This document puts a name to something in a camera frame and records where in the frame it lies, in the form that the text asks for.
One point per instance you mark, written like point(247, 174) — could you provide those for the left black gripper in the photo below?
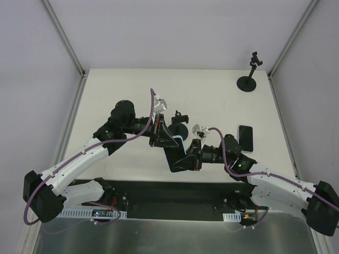
point(154, 130)

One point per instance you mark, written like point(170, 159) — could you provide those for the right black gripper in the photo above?
point(197, 155)

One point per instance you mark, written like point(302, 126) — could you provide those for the black phone stand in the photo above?
point(178, 127)

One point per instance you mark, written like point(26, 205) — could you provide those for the phone with light blue case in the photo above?
point(173, 155)

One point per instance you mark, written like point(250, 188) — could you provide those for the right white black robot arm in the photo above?
point(317, 204)

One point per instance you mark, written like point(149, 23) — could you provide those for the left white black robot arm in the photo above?
point(49, 192)

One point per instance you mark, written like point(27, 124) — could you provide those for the phone with lilac case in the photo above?
point(245, 138)

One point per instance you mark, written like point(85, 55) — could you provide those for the black phone stand far corner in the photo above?
point(248, 83)

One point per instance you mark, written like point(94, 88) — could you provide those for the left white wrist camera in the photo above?
point(160, 104)

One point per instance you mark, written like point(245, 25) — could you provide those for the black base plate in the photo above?
point(178, 200)

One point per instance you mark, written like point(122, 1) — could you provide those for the right white cable duct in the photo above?
point(232, 217)

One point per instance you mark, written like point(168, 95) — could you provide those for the white cable duct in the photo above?
point(232, 217)
point(91, 213)

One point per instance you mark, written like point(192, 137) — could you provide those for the left aluminium frame rail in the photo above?
point(70, 120)

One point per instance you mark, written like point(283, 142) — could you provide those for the aluminium frame rail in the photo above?
point(284, 130)
point(70, 120)

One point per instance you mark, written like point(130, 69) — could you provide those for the right aluminium frame rail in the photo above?
point(284, 130)

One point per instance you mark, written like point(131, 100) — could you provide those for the left white cable duct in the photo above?
point(91, 213)

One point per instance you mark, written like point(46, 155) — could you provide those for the left aluminium frame post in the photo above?
point(52, 15)

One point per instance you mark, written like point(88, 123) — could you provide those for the aluminium frame post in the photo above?
point(312, 5)
point(52, 15)

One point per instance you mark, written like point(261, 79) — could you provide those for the right aluminium frame post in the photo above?
point(312, 5)

